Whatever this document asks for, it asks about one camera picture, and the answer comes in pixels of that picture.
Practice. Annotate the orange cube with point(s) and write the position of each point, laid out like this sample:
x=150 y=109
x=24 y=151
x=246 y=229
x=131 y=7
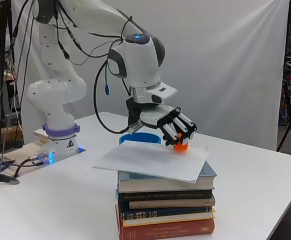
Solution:
x=181 y=147

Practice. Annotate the red book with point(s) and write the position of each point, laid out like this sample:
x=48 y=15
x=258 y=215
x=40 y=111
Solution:
x=171 y=230

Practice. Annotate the white seven-joint robot arm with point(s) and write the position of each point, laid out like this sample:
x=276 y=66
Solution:
x=58 y=90

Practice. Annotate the dark blue book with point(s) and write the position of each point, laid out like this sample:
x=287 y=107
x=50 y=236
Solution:
x=165 y=213

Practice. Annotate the blue round tub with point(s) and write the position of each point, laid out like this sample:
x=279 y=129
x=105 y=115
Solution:
x=140 y=137

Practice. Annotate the robot mounting platform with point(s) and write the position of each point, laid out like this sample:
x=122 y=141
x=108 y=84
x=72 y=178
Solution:
x=25 y=151

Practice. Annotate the grey-tan book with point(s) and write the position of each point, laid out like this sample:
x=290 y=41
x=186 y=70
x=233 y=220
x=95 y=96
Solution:
x=171 y=203

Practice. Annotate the black stand pole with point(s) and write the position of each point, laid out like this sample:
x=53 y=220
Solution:
x=1 y=66

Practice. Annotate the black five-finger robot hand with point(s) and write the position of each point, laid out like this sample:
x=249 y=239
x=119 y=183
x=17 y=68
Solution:
x=155 y=116

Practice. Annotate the white hanging sheet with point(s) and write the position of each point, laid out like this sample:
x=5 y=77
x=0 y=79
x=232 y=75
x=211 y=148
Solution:
x=225 y=66

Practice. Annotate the blue-grey cover book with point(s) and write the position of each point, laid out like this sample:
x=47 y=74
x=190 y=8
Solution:
x=158 y=184

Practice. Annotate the black book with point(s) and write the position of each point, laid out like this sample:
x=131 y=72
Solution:
x=165 y=195

